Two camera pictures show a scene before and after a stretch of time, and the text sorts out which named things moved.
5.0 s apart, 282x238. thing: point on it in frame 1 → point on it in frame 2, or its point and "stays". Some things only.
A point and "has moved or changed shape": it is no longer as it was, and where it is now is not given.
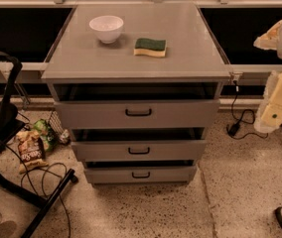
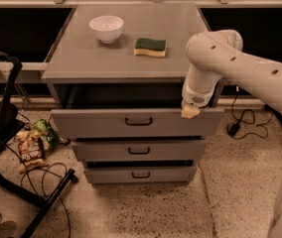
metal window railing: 58,2 stays
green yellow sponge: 149,47 stays
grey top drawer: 137,114 has moved or changed shape
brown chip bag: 31,151 stays
